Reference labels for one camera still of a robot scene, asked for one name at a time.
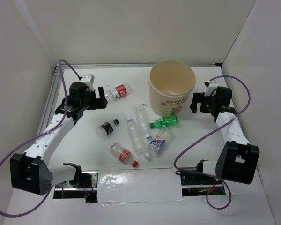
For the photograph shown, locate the red label bottle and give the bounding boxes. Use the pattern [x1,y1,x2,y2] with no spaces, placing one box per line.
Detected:
[105,83,133,104]
[110,142,139,168]

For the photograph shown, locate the beige round bin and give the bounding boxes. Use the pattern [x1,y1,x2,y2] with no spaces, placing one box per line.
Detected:
[149,60,196,117]

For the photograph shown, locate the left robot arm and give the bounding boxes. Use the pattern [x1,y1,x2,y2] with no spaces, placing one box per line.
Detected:
[9,82,107,195]

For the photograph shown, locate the purple cable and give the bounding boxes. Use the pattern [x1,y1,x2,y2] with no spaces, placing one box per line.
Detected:
[173,75,251,210]
[0,59,85,217]

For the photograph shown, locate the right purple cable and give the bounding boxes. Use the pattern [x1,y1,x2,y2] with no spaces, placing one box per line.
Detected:
[173,75,251,210]

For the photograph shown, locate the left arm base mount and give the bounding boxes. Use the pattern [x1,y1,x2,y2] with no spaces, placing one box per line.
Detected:
[53,171,99,203]

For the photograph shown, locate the black label small bottle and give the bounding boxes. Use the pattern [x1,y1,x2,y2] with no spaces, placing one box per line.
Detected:
[97,119,120,138]

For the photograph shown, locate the blue white label bottle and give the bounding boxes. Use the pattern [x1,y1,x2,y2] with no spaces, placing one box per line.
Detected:
[144,127,174,161]

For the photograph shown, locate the clear bottle blue cap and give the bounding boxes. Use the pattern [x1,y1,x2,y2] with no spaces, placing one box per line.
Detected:
[133,104,151,140]

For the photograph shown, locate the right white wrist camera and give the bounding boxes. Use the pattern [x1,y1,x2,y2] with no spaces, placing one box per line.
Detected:
[204,80,218,97]

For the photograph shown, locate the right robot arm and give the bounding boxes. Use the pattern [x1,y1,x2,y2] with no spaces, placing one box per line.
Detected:
[190,87,259,184]

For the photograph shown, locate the clear bottle white cap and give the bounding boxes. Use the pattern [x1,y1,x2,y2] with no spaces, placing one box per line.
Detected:
[127,118,146,155]

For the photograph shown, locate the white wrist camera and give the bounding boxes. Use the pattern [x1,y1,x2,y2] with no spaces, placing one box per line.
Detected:
[204,80,218,97]
[80,74,95,91]

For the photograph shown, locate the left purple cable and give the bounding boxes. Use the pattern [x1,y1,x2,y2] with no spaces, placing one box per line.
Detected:
[0,59,85,217]

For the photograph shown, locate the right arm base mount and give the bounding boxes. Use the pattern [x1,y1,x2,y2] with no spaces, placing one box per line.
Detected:
[175,170,225,197]

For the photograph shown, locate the white tape sheet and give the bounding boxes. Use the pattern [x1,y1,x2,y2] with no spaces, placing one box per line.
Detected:
[97,169,183,203]

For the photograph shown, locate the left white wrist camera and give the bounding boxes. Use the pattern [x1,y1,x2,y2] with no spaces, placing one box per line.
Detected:
[80,74,95,91]

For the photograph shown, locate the green soda bottle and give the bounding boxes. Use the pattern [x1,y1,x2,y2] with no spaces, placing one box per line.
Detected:
[149,115,178,129]

